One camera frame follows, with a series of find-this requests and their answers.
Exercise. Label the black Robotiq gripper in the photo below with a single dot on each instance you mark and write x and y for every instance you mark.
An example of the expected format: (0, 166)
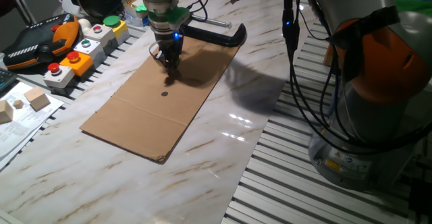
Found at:
(168, 45)

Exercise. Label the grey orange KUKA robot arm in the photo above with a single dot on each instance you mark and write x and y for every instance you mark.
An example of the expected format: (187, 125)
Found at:
(381, 69)

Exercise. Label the dark red sleeved forearm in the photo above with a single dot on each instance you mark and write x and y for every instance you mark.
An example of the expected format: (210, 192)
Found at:
(7, 1)

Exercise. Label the blue flat box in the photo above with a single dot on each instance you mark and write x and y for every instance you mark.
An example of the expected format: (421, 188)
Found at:
(138, 21)

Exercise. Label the black C-clamp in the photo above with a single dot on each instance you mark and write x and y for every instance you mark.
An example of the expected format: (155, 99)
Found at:
(222, 38)

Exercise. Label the yellow box green button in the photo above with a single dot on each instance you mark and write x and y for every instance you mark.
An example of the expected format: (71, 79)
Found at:
(118, 30)

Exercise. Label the open box gold foil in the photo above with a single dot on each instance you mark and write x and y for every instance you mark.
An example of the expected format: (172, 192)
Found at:
(131, 8)

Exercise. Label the brown cardboard sheet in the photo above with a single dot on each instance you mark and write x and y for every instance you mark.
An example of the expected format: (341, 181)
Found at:
(135, 122)

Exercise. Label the white box small red button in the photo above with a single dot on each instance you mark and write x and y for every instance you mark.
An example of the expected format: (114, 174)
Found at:
(101, 36)

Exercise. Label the white box green lamp button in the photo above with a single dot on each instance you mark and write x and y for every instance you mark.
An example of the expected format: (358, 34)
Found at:
(91, 50)

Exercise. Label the orange box red button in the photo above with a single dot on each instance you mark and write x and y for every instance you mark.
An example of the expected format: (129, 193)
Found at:
(77, 65)

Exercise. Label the white round ball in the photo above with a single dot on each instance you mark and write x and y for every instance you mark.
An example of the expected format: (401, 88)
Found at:
(84, 25)

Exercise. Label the white box red mushroom button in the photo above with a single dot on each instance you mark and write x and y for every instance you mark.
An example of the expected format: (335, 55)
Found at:
(59, 77)

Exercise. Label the black orange teach pendant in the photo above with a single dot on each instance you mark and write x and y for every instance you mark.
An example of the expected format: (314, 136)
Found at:
(37, 45)

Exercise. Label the medium wooden cube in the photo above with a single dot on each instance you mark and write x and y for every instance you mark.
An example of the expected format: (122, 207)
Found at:
(37, 99)

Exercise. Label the white marble pattern sheet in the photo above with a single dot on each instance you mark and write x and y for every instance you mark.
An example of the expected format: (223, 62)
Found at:
(101, 190)

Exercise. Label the open brown cardboard box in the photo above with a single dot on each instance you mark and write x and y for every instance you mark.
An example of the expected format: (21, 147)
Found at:
(328, 57)

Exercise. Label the tiny wooden cube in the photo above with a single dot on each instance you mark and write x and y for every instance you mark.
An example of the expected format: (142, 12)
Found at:
(18, 104)

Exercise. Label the printed white paper sheets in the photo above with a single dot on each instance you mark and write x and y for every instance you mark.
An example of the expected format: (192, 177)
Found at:
(20, 129)

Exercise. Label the black computer keyboard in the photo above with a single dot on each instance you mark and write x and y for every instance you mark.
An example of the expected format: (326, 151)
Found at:
(6, 79)

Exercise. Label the large wooden cube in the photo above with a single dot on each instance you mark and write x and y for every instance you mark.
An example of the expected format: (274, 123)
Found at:
(5, 112)

